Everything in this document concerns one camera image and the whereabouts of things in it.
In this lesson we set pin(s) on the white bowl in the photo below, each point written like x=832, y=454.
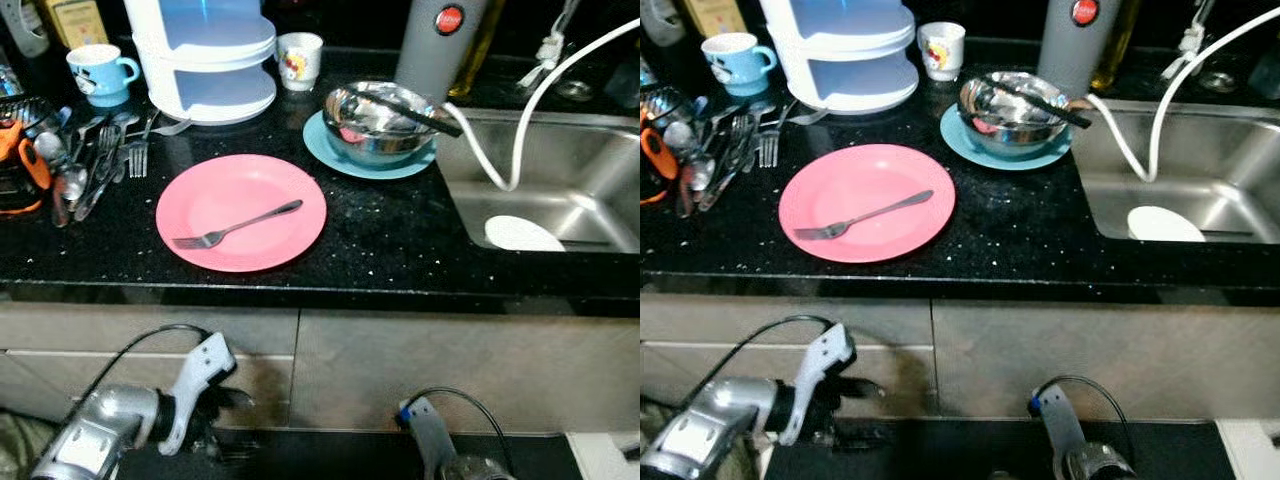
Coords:
x=520, y=237
x=1165, y=225

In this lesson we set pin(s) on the blue mug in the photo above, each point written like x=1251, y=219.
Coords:
x=95, y=78
x=730, y=65

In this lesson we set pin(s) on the grey kitchen cabinet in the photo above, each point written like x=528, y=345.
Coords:
x=450, y=370
x=1100, y=360

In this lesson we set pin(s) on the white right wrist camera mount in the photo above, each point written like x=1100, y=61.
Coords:
x=1060, y=430
x=430, y=440

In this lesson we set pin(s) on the yellow tin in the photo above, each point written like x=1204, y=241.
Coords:
x=78, y=22
x=715, y=15

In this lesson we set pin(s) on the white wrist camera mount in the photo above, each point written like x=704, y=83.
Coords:
x=200, y=370
x=1060, y=430
x=430, y=440
x=825, y=360

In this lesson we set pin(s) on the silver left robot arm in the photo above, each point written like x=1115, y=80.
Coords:
x=100, y=430
x=710, y=430

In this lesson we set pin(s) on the white printed cup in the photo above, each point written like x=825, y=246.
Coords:
x=298, y=65
x=940, y=55

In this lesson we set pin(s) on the pink plate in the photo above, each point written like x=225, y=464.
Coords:
x=250, y=190
x=870, y=180

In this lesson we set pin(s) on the steel spoon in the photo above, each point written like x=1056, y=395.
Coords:
x=70, y=185
x=698, y=175

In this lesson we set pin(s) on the steel sink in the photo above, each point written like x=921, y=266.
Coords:
x=1220, y=160
x=590, y=170

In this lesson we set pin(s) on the teal plate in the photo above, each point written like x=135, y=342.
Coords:
x=955, y=135
x=320, y=150

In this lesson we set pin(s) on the black tongs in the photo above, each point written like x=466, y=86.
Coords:
x=1050, y=108
x=420, y=118

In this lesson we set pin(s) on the silver fork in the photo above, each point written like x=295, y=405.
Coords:
x=240, y=226
x=865, y=215

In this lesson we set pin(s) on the steel bowl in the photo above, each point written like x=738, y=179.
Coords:
x=1010, y=135
x=375, y=140

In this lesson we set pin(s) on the black floor mat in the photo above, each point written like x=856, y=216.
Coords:
x=950, y=455
x=330, y=460

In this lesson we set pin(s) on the yellow oil bottle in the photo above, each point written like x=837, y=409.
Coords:
x=485, y=50
x=1125, y=50

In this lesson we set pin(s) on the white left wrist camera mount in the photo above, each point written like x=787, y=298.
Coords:
x=200, y=370
x=825, y=360

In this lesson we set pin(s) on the steel mesh cutlery basket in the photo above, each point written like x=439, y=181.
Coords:
x=28, y=112
x=662, y=103

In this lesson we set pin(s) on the grey thermos flask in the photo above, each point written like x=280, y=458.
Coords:
x=435, y=55
x=1075, y=50

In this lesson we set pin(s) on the white stacked food container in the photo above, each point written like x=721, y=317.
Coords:
x=840, y=55
x=200, y=60

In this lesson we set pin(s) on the orange black box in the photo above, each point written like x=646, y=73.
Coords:
x=30, y=160
x=655, y=160

